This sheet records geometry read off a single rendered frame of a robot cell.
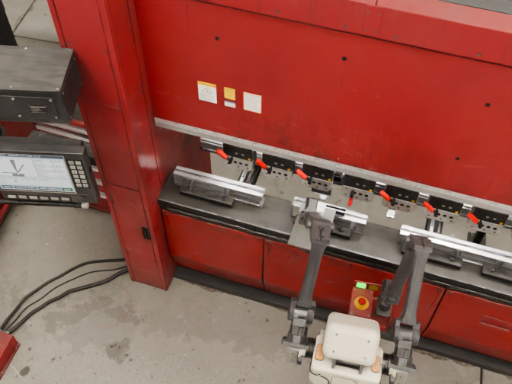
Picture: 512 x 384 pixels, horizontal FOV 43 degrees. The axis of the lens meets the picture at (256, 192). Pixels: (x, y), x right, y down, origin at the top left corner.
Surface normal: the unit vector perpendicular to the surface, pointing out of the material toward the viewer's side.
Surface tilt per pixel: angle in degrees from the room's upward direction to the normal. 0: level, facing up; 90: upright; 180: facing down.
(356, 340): 48
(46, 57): 0
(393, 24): 90
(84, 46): 90
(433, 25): 90
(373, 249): 0
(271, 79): 90
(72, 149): 0
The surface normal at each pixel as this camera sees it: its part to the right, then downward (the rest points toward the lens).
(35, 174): -0.06, 0.80
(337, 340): -0.16, 0.18
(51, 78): 0.01, -0.59
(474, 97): -0.31, 0.76
